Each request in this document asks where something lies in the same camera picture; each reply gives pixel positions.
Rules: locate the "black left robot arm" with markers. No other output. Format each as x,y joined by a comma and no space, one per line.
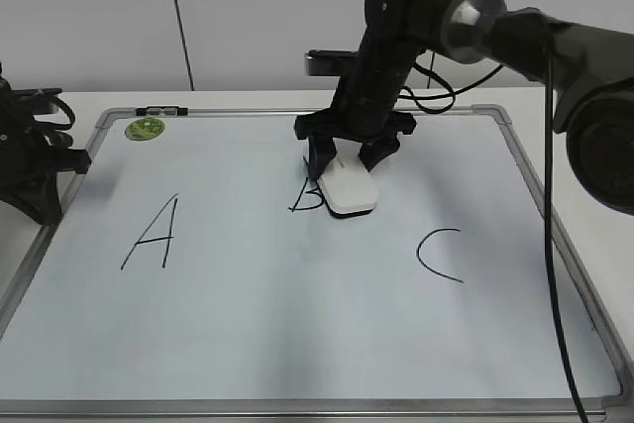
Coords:
36,147

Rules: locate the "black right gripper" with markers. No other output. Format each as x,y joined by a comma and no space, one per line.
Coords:
362,108

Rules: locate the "white whiteboard eraser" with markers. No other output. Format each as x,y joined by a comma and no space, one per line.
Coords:
348,188

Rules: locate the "green round magnet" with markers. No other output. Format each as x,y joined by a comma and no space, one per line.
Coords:
144,129

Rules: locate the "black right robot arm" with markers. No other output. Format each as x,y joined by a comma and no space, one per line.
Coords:
590,69

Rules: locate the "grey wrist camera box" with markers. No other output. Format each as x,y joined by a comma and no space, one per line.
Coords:
325,63

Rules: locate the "aluminium framed whiteboard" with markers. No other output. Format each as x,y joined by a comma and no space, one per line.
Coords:
198,274

